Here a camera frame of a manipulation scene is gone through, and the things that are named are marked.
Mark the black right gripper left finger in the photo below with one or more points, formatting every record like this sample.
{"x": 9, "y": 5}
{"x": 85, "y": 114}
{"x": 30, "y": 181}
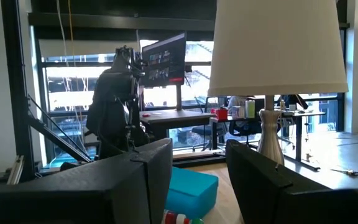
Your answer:
{"x": 73, "y": 193}

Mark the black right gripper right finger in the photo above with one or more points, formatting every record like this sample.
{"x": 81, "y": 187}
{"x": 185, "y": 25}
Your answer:
{"x": 291, "y": 202}

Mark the blue plastic bin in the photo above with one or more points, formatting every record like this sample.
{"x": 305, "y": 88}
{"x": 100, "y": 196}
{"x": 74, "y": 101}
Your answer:
{"x": 191, "y": 189}

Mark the large red coloring bottle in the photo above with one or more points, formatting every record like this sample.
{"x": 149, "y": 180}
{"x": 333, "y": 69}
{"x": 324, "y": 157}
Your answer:
{"x": 174, "y": 217}

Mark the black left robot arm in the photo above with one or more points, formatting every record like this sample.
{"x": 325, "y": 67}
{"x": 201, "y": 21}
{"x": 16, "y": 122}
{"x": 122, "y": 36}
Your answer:
{"x": 113, "y": 102}

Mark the dark green food coloring bottle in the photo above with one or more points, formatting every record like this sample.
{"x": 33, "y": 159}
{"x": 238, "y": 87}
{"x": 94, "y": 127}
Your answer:
{"x": 197, "y": 221}

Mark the silver aluminium bar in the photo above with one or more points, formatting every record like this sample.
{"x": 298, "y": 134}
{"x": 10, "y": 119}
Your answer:
{"x": 15, "y": 171}

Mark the long office desk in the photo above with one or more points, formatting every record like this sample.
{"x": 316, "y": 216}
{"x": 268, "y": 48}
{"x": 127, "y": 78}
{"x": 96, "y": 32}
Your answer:
{"x": 298, "y": 137}

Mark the black office chair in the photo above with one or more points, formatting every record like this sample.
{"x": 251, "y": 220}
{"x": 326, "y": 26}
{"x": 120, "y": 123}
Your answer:
{"x": 244, "y": 127}

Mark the green wipes canister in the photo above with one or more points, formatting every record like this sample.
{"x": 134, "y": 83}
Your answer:
{"x": 250, "y": 109}

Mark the white tissue box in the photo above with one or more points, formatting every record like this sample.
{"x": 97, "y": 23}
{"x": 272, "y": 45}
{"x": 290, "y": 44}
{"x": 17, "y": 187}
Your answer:
{"x": 237, "y": 112}

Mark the red box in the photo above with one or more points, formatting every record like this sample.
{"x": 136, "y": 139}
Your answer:
{"x": 222, "y": 114}

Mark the person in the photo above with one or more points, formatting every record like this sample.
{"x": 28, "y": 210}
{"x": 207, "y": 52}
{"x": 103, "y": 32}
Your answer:
{"x": 235, "y": 101}

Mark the gray standing desk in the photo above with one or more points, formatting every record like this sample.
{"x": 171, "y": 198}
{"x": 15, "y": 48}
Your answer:
{"x": 172, "y": 116}

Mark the white shade silver table lamp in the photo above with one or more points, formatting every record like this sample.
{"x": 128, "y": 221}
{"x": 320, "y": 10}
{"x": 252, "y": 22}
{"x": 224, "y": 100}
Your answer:
{"x": 275, "y": 46}

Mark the black computer monitor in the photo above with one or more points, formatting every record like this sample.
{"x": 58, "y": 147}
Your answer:
{"x": 163, "y": 62}

